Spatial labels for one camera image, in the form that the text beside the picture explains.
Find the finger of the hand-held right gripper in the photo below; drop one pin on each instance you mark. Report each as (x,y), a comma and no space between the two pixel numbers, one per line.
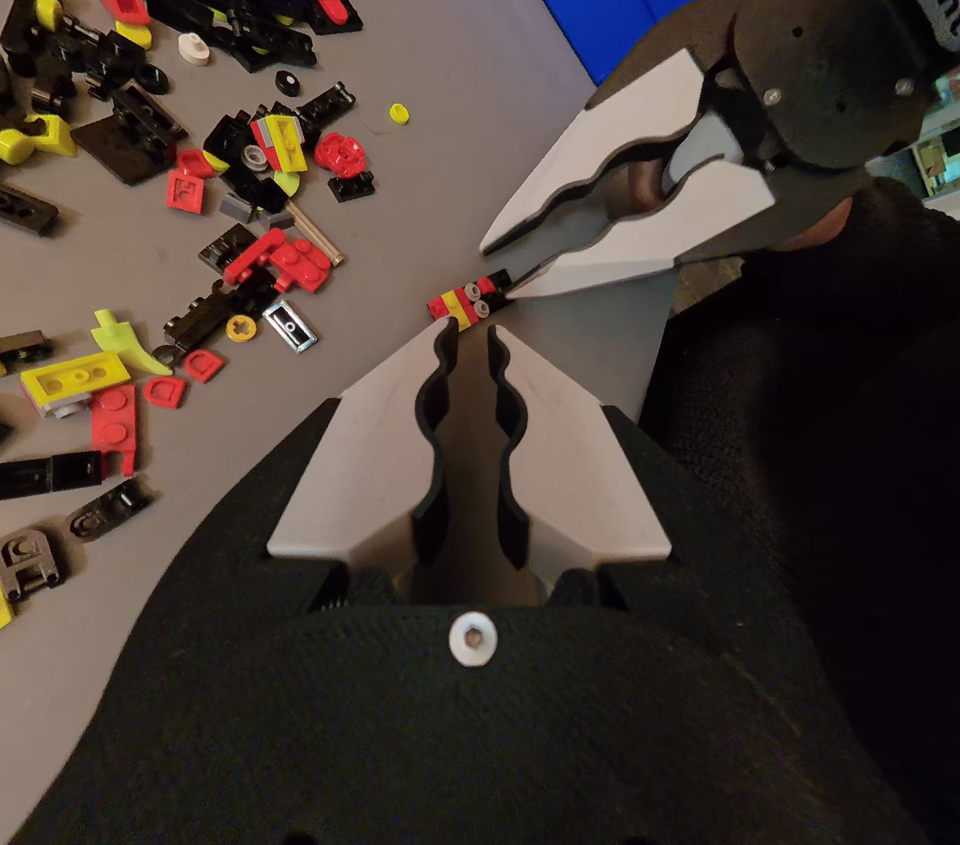
(675,230)
(600,125)

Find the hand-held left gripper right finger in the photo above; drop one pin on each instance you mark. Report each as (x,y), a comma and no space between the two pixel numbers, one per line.
(585,485)

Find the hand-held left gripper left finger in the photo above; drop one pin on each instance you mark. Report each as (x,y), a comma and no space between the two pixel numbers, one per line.
(352,477)

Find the red yellow black lego assembly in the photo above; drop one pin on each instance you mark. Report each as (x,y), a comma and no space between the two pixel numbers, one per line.
(465,301)

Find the person's right forearm black sleeve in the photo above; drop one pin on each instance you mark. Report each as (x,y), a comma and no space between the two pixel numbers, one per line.
(885,260)

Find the small yellow round lego tile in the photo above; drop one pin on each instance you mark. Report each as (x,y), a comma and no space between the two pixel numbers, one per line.
(400,114)

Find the pile of loose lego pieces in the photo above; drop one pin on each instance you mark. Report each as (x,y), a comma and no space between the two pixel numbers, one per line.
(300,264)

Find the person's right hand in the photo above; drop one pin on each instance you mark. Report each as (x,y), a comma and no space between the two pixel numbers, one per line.
(821,226)

